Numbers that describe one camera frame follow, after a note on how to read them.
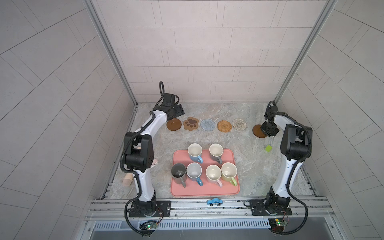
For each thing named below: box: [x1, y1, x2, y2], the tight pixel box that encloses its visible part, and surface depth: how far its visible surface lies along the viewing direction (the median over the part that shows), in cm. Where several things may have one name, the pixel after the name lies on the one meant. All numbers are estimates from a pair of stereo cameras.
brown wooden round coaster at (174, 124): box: [166, 118, 182, 131], surface depth 105 cm
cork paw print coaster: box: [183, 116, 199, 131], surface depth 107 cm
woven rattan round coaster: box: [217, 120, 233, 133], surface depth 105 cm
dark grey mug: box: [171, 163, 187, 188], surface depth 75 cm
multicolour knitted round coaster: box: [232, 118, 247, 131], surface depth 105 cm
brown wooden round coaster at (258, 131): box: [252, 124, 267, 138], surface depth 101 cm
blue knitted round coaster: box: [200, 119, 216, 132], surface depth 105 cm
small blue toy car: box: [206, 198, 224, 207], surface depth 73 cm
